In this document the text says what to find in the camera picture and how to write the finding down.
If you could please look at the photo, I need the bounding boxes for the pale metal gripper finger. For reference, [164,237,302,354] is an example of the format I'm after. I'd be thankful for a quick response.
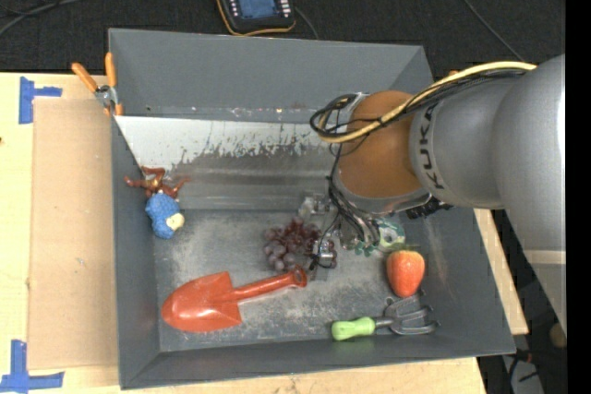
[315,238,339,283]
[299,195,335,220]

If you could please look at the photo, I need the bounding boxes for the pale green round object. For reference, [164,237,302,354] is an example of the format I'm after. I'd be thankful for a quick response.
[378,218,407,253]

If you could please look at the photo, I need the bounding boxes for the purple toy grapes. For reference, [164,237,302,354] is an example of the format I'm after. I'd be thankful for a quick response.
[261,216,324,273]

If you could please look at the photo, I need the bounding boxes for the red toy strawberry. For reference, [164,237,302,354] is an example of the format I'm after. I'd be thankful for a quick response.
[384,245,427,299]

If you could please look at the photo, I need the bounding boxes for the red plastic shovel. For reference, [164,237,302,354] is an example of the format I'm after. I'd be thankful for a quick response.
[160,266,309,334]

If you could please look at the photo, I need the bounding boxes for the grey metal bin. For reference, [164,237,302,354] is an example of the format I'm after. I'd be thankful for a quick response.
[106,27,518,391]

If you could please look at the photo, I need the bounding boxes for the blue plush toy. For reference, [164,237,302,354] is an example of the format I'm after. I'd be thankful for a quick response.
[143,192,187,241]

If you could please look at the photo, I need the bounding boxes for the red-brown toy monkey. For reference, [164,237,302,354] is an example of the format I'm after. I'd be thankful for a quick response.
[123,165,191,200]

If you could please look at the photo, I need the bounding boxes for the brown cardboard board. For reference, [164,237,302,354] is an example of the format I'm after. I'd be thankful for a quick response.
[26,98,121,372]

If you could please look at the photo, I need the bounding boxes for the black cylinder on white bracket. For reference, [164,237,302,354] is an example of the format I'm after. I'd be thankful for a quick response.
[371,192,454,221]

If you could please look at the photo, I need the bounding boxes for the green-handled grey hand rake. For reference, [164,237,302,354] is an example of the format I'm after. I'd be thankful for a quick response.
[330,296,440,343]

